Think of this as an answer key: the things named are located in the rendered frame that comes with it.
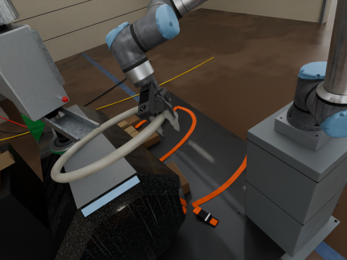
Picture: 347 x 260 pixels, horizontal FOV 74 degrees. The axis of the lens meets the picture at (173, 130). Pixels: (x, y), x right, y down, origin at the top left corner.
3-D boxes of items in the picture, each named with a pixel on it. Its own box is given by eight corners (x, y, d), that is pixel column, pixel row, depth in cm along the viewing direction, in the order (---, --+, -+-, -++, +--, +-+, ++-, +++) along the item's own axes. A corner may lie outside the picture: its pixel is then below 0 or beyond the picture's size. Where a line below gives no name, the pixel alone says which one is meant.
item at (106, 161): (42, 173, 96) (37, 167, 95) (129, 110, 121) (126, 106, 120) (78, 199, 57) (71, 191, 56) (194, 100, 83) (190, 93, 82)
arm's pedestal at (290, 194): (278, 179, 195) (292, 92, 142) (340, 222, 160) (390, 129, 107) (234, 213, 178) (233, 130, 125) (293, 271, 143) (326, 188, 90)
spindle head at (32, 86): (13, 109, 142) (-42, 35, 114) (46, 92, 153) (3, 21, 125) (37, 127, 121) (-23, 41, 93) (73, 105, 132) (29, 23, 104)
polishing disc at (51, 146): (78, 125, 158) (78, 123, 157) (87, 140, 142) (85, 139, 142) (47, 139, 151) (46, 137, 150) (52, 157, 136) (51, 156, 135)
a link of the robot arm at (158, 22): (167, -4, 68) (133, 17, 73) (165, 6, 60) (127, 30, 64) (182, 25, 74) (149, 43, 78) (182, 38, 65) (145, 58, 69)
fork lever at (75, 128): (20, 114, 144) (15, 108, 141) (49, 99, 154) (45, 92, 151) (75, 152, 102) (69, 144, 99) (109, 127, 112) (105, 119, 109)
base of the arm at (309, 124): (297, 101, 121) (300, 85, 115) (338, 113, 109) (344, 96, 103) (279, 121, 113) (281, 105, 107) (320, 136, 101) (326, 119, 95)
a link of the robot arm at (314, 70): (322, 89, 109) (332, 54, 98) (341, 111, 97) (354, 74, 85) (288, 94, 112) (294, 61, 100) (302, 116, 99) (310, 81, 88)
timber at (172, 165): (190, 191, 200) (188, 182, 192) (178, 197, 197) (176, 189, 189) (175, 169, 222) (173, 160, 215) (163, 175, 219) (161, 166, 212)
